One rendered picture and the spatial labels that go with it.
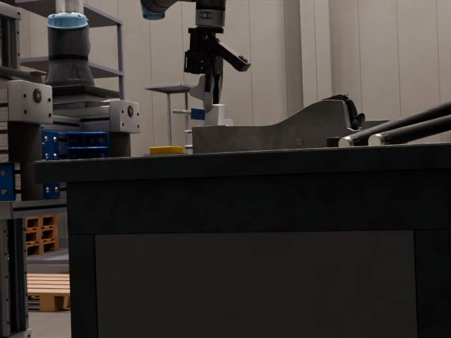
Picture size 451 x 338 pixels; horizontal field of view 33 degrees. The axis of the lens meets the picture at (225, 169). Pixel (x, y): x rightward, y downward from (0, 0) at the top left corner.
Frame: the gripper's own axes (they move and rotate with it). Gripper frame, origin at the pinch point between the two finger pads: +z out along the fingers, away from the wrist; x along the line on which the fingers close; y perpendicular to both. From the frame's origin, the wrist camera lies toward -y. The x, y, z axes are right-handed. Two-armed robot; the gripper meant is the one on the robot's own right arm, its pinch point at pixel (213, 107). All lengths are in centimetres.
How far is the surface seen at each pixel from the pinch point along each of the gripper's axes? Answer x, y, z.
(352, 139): 44, -42, 0
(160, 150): 24.8, 4.2, 8.6
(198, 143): 9.2, 0.2, 8.4
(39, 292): -210, 171, 139
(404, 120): 31, -50, -3
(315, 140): 9.0, -28.4, 4.9
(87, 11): -400, 242, -36
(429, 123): 35, -55, -3
